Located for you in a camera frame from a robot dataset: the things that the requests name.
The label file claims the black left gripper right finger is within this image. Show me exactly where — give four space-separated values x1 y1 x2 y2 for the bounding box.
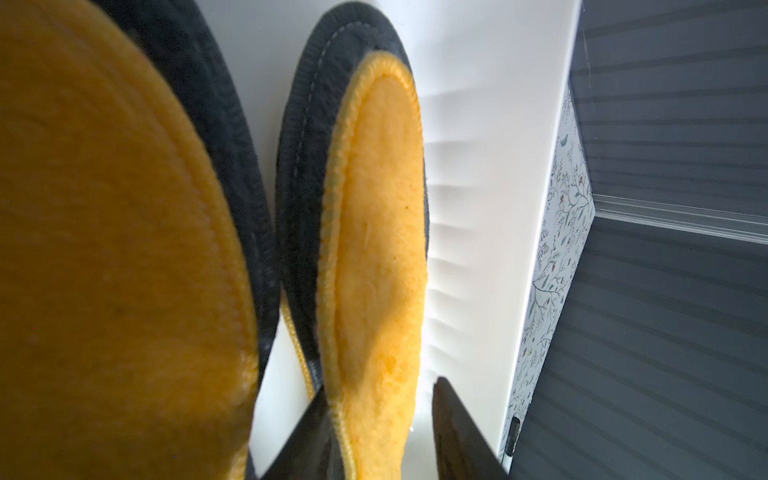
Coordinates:
432 377 508 480

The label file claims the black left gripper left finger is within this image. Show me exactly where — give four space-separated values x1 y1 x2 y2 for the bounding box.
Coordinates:
261 387 345 480

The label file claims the grey fleece insole front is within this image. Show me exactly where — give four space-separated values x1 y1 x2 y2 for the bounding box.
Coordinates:
97 1 279 375

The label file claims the orange insole box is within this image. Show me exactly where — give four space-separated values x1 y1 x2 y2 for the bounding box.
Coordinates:
280 291 315 401

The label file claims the orange insole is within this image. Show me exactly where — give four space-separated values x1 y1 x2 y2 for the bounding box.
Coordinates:
1 1 258 479
316 51 428 479

